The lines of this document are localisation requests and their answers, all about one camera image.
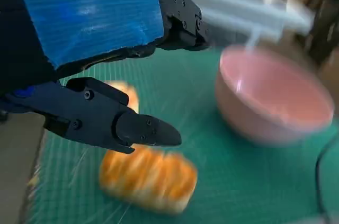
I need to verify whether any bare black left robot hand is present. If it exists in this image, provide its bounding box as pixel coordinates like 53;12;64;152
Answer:
0;0;210;155

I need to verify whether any orange toy bread loaf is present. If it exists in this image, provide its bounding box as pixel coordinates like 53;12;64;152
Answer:
99;145;199;214

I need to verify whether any pink bowl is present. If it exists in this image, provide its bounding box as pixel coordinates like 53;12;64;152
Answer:
214;44;335;148

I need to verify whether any round toy bread bun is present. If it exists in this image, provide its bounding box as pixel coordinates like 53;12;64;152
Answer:
105;80;140;114

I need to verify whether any green cutting mat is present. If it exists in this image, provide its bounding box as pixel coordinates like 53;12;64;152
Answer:
20;45;339;224

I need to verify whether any long looping black cable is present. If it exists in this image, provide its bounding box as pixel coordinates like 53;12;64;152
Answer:
314;138;339;210

